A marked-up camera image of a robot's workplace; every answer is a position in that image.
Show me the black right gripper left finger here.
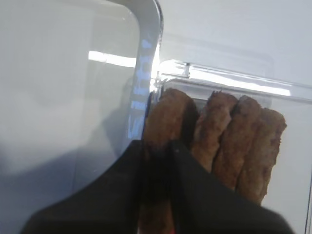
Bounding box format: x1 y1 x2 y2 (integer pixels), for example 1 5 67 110
21 140 144 234

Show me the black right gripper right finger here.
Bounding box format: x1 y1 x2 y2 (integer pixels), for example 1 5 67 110
170 140 293 234

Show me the brown meat patty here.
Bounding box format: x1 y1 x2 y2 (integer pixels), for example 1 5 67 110
236 108 287 205
138 88 198 234
212 96 262 190
191 91 237 172

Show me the clear plastic patty container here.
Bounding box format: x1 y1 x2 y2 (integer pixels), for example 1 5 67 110
148 60 312 234

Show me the silver metal tray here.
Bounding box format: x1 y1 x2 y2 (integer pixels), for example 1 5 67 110
0 0 163 191

